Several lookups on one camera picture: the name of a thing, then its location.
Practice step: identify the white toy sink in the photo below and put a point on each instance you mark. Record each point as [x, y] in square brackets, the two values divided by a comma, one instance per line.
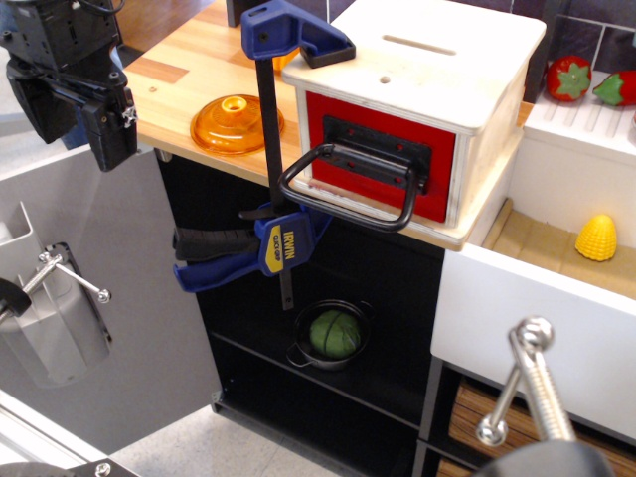
[576, 161]

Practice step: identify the silver clamp screw left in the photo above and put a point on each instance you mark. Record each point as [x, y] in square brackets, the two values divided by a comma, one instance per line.
[16, 300]

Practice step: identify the yellow toy corn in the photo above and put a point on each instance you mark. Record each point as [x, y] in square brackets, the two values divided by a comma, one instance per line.
[597, 240]

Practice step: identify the silver clamp screw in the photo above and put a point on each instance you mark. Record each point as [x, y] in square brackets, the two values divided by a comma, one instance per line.
[529, 341]
[16, 300]

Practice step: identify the red toy strawberry left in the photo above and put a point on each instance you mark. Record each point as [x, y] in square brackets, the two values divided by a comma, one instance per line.
[568, 78]

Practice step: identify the green toy cabbage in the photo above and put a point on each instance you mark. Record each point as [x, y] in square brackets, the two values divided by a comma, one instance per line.
[335, 334]

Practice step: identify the red toy strawberry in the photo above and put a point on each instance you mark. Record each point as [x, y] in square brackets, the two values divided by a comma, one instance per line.
[568, 78]
[618, 89]

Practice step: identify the grey cabinet door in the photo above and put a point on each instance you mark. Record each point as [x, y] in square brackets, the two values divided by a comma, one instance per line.
[118, 226]

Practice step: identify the silver clamp screw right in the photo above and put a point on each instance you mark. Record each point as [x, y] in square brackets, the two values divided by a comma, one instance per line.
[529, 341]

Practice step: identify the blue Irwin bar clamp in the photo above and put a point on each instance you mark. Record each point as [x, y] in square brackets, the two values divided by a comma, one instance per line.
[284, 236]

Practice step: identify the white wooden box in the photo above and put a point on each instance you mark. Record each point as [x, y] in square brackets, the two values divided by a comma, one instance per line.
[449, 66]

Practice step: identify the red toy strawberry right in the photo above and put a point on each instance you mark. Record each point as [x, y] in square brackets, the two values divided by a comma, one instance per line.
[618, 89]

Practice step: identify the small black pot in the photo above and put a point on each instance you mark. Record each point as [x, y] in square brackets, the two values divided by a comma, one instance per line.
[301, 353]

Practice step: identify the black cabinet shelf unit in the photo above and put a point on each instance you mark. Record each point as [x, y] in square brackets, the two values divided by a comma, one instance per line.
[367, 414]

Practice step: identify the orange plastic lid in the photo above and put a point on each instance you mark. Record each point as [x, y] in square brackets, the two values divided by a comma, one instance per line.
[229, 125]

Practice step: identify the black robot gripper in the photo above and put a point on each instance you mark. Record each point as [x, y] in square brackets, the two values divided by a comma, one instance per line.
[61, 57]

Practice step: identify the red drawer with black handle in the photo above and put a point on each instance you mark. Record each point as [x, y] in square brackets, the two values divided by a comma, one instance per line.
[387, 158]

